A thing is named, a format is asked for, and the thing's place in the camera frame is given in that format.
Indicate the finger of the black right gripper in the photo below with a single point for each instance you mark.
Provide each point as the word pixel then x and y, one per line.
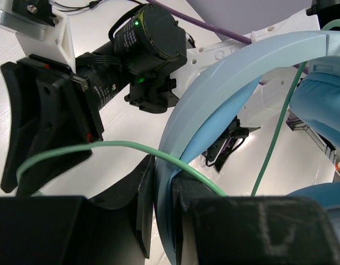
pixel 62 123
pixel 20 79

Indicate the light blue headphones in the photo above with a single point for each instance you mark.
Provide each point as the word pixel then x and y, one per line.
pixel 219 92

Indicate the metal base rail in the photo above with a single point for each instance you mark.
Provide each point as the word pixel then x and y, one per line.
pixel 328 148

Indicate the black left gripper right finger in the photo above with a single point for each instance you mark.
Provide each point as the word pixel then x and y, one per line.
pixel 210 229

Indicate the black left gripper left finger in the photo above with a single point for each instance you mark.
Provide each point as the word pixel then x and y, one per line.
pixel 113 227

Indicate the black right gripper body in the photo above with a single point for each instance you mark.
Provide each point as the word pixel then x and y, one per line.
pixel 145 46

